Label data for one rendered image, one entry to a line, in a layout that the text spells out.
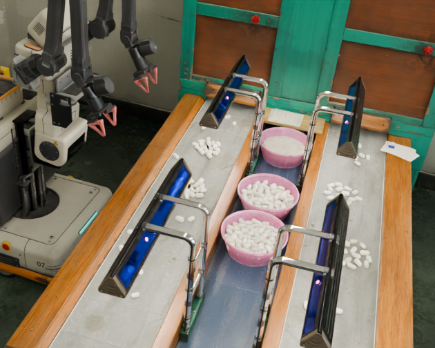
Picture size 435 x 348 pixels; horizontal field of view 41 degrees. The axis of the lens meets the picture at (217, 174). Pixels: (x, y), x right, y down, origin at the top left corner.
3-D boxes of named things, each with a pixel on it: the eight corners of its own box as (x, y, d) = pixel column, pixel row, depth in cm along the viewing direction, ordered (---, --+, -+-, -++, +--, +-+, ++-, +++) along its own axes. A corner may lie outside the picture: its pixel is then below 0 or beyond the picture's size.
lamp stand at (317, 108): (294, 192, 269) (312, 106, 243) (301, 169, 285) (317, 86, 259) (335, 201, 266) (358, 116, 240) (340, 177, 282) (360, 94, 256)
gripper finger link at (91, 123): (116, 128, 238) (106, 108, 234) (108, 137, 232) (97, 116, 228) (103, 132, 241) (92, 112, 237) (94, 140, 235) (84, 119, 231)
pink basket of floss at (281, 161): (273, 177, 278) (277, 160, 272) (246, 148, 296) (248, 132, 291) (319, 166, 289) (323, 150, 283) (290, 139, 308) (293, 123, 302)
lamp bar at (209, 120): (198, 126, 238) (199, 110, 234) (235, 66, 288) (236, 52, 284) (217, 130, 237) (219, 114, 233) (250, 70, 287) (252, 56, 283)
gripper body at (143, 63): (155, 65, 273) (148, 51, 270) (146, 74, 265) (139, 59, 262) (143, 69, 276) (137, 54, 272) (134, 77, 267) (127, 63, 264)
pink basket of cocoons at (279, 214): (239, 228, 245) (242, 210, 239) (231, 190, 266) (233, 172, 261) (301, 228, 248) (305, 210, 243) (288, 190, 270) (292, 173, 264)
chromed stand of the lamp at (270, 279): (248, 359, 191) (267, 259, 165) (261, 315, 207) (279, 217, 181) (306, 375, 188) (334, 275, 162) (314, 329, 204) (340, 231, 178)
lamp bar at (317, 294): (298, 346, 151) (303, 328, 147) (325, 206, 201) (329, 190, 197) (329, 355, 150) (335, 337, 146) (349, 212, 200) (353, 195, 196)
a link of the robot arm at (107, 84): (81, 66, 233) (70, 74, 226) (105, 59, 227) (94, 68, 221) (95, 93, 238) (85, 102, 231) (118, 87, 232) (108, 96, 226)
